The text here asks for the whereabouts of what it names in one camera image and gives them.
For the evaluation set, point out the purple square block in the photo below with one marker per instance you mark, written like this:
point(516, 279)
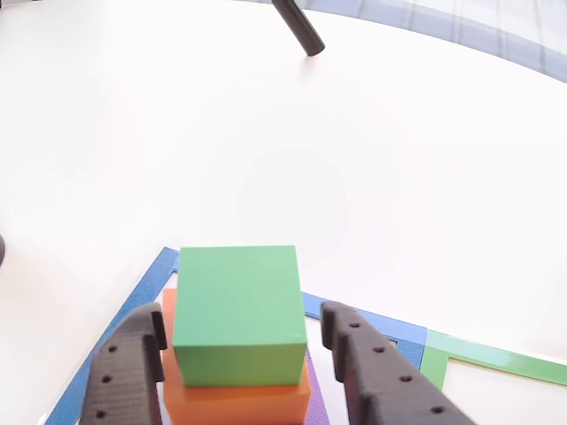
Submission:
point(316, 398)

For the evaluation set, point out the green square frame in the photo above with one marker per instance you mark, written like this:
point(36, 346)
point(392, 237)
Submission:
point(487, 358)

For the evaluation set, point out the blue square frame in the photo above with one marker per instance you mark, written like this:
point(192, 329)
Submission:
point(142, 292)

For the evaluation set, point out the black camera tripod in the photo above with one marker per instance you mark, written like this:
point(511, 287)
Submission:
point(301, 26)

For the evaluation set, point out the green square block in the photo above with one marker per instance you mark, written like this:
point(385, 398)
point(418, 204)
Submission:
point(239, 305)

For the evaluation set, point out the orange square block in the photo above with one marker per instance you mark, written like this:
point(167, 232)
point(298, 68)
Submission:
point(239, 405)

